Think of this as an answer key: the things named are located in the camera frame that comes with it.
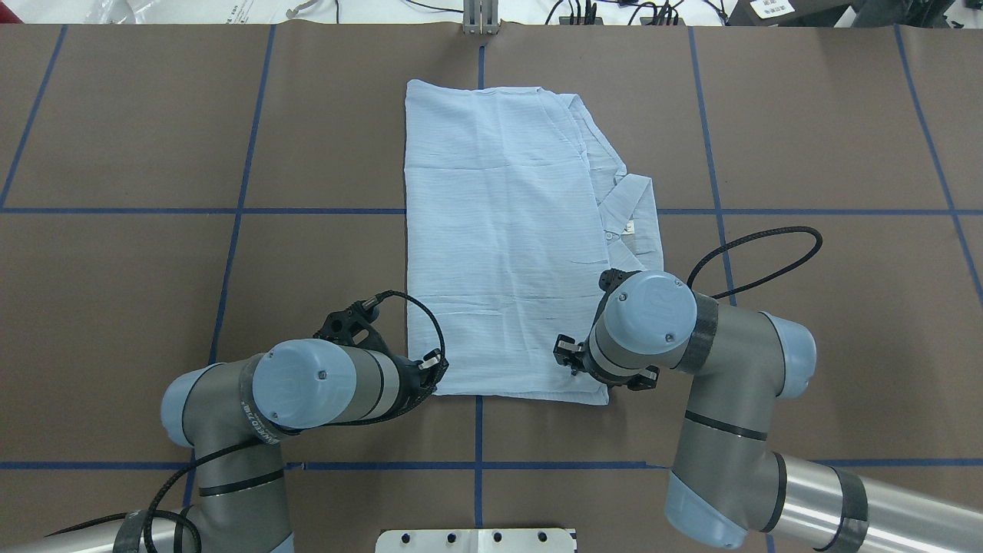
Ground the light blue button shirt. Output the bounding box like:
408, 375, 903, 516
404, 80, 664, 406

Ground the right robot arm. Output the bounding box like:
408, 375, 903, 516
554, 270, 982, 552

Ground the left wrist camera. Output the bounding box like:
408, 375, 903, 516
313, 295, 384, 351

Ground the aluminium frame post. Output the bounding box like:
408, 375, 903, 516
462, 0, 501, 36

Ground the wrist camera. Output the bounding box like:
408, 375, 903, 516
313, 295, 384, 351
599, 267, 638, 293

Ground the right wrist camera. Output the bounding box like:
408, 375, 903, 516
599, 267, 638, 293

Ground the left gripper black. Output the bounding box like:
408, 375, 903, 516
403, 349, 449, 405

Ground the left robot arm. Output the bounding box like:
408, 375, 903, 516
14, 339, 447, 552

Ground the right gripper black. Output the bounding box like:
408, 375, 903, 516
552, 335, 660, 391

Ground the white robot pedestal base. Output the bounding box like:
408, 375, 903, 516
375, 528, 578, 552

